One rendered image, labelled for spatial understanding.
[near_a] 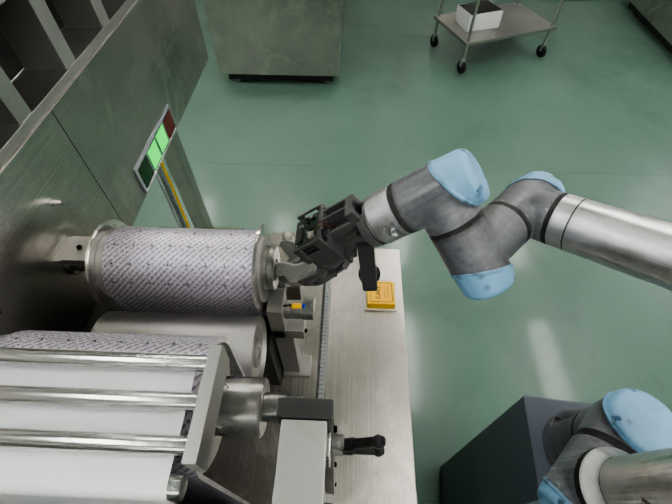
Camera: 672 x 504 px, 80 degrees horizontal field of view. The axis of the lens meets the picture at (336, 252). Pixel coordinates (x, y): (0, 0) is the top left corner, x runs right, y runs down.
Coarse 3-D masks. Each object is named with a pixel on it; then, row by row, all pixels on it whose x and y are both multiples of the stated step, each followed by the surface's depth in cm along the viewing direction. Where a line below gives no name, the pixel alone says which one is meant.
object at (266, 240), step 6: (108, 234) 65; (264, 234) 66; (102, 240) 64; (264, 240) 65; (270, 240) 70; (102, 246) 63; (264, 246) 65; (96, 252) 63; (102, 252) 63; (96, 258) 63; (258, 258) 62; (96, 264) 63; (258, 264) 62; (96, 270) 63; (258, 270) 62; (96, 276) 63; (258, 276) 62; (102, 282) 63; (258, 282) 62; (102, 288) 64; (258, 288) 63; (108, 294) 66; (264, 294) 66; (264, 300) 66
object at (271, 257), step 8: (272, 248) 66; (264, 256) 65; (272, 256) 65; (264, 264) 64; (272, 264) 64; (264, 272) 64; (272, 272) 64; (264, 280) 65; (272, 280) 65; (264, 288) 66; (272, 288) 66
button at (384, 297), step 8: (384, 288) 103; (392, 288) 103; (368, 296) 102; (376, 296) 102; (384, 296) 102; (392, 296) 102; (368, 304) 101; (376, 304) 101; (384, 304) 101; (392, 304) 101
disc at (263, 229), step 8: (264, 224) 67; (264, 232) 67; (256, 240) 62; (256, 248) 61; (256, 256) 61; (256, 264) 61; (256, 272) 62; (256, 280) 62; (256, 288) 62; (256, 296) 62; (256, 304) 63; (264, 304) 69
